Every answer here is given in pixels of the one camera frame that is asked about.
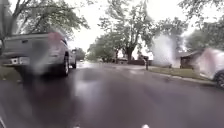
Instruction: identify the row of trees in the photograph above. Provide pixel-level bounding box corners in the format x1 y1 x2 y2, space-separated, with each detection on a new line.
85 0 189 64

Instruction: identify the wet grey asphalt road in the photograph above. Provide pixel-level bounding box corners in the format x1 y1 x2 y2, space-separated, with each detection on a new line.
0 60 224 128

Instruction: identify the grass verge with kerb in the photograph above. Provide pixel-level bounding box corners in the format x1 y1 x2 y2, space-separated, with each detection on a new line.
133 65 216 86

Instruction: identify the grey pickup truck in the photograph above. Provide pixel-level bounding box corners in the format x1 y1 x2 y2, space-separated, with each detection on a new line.
0 31 78 78

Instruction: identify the low house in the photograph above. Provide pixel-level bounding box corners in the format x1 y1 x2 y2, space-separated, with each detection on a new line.
175 49 204 70

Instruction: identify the large leafy tree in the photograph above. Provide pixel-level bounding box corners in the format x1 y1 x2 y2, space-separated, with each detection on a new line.
0 0 90 44

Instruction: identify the tall tree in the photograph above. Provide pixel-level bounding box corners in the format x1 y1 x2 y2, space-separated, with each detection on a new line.
178 0 224 53

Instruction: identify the white car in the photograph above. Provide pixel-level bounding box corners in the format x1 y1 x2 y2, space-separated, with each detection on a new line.
199 48 224 89

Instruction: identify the mailbox on post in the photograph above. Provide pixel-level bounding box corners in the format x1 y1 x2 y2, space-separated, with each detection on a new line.
142 55 150 71

